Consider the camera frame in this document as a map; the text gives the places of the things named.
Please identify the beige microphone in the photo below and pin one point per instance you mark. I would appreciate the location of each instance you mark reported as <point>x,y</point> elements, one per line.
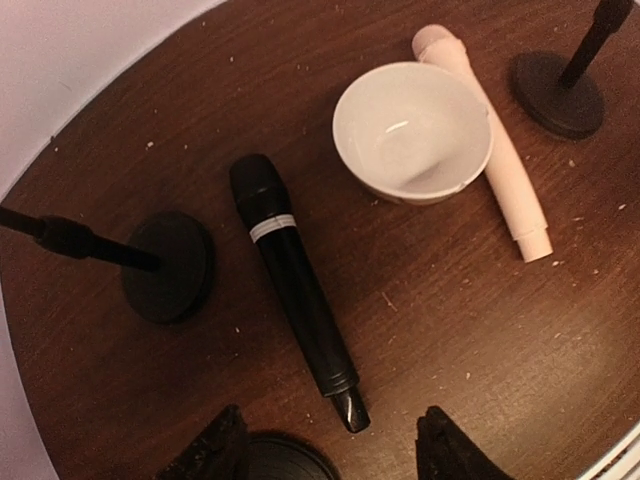
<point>511,185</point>

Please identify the black microphone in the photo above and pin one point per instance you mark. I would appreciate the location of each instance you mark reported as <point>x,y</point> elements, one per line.
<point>264,205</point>

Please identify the black microphone stand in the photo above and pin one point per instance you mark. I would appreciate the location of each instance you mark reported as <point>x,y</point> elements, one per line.
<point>557,92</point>
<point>276,455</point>
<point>167,267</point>

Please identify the white ceramic bowl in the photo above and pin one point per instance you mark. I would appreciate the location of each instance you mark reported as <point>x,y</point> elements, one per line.
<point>412,133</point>

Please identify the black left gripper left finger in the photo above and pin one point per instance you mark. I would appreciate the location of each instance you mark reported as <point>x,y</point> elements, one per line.
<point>219,451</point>

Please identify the black front microphone stand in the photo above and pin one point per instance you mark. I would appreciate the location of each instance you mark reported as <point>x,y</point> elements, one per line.
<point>167,267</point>

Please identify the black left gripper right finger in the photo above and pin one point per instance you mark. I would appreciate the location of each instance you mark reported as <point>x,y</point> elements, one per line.
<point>444,451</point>

